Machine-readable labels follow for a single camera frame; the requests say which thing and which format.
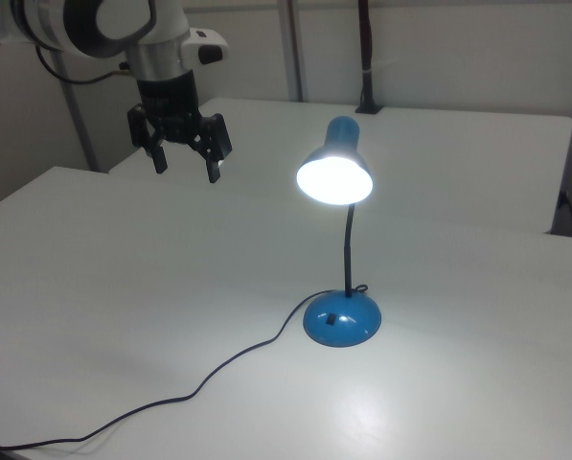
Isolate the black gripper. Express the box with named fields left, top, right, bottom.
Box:
left=126, top=69, right=234, bottom=185

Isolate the blue gooseneck desk lamp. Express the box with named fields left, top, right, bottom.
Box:
left=295, top=115, right=383, bottom=347

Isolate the black pole with table clamp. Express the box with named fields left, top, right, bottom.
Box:
left=354, top=0, right=383, bottom=115

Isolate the grey metal frame post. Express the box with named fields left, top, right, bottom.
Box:
left=274, top=0, right=311, bottom=104
left=49, top=47, right=101, bottom=173

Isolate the black cable on robot arm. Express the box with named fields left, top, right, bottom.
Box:
left=34, top=44, right=129, bottom=87

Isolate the black lamp power cord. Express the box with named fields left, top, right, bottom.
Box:
left=0, top=282, right=370, bottom=452

